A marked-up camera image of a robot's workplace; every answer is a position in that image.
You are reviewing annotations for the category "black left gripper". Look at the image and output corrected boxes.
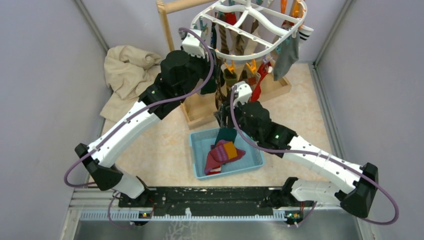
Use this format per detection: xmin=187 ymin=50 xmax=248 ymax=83
xmin=179 ymin=44 xmax=224 ymax=99

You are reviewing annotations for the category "dark teal sock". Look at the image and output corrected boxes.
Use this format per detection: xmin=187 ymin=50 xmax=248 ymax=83
xmin=214 ymin=127 xmax=238 ymax=146

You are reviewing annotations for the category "maroon purple yellow sock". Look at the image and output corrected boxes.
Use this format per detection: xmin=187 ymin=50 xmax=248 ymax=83
xmin=209 ymin=140 xmax=246 ymax=164

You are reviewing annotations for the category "maroon pink sock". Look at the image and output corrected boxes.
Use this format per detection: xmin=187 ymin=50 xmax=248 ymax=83
xmin=204 ymin=146 xmax=227 ymax=175

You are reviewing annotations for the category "red white striped sock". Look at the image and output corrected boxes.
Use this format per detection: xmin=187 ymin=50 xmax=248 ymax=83
xmin=207 ymin=167 xmax=222 ymax=175

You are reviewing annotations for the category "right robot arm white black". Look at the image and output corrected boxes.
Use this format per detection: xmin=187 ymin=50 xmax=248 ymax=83
xmin=213 ymin=101 xmax=379 ymax=219

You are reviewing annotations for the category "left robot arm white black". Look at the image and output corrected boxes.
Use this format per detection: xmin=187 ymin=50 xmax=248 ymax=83
xmin=74 ymin=50 xmax=215 ymax=207

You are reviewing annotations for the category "orange hanger clip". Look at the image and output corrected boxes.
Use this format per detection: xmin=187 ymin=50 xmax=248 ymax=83
xmin=224 ymin=60 xmax=236 ymax=74

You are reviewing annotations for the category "white plastic sock hanger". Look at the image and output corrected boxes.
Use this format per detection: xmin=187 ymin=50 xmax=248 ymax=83
xmin=190 ymin=0 xmax=309 ymax=62

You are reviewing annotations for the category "light blue plastic basket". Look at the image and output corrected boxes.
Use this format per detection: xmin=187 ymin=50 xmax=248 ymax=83
xmin=188 ymin=128 xmax=265 ymax=181

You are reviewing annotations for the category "red and cream sock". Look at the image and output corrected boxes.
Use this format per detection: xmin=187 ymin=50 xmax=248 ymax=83
xmin=250 ymin=61 xmax=273 ymax=102

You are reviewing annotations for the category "grey ankle sock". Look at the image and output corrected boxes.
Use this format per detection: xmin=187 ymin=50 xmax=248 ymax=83
xmin=273 ymin=33 xmax=300 ymax=81

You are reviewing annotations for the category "beige crumpled cloth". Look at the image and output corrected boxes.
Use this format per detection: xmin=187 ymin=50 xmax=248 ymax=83
xmin=100 ymin=45 xmax=163 ymax=123

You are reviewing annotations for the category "white black striped sock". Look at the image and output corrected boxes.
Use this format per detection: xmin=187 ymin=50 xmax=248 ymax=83
xmin=298 ymin=25 xmax=314 ymax=41

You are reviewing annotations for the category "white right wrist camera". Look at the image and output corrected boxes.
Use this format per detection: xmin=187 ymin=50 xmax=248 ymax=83
xmin=232 ymin=81 xmax=253 ymax=107

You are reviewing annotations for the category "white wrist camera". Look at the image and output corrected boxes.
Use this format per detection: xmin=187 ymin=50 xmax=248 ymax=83
xmin=182 ymin=32 xmax=206 ymax=59
xmin=232 ymin=81 xmax=253 ymax=107

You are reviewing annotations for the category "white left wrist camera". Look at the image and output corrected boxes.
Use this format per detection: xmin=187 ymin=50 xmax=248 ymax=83
xmin=182 ymin=32 xmax=206 ymax=59

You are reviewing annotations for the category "wooden hanger stand frame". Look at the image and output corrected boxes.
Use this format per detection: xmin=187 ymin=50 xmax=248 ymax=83
xmin=156 ymin=0 xmax=292 ymax=130

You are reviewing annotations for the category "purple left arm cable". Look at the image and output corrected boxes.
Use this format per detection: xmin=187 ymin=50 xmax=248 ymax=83
xmin=63 ymin=27 xmax=216 ymax=229

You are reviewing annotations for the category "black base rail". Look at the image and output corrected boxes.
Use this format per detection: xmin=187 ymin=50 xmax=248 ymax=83
xmin=71 ymin=186 xmax=316 ymax=228

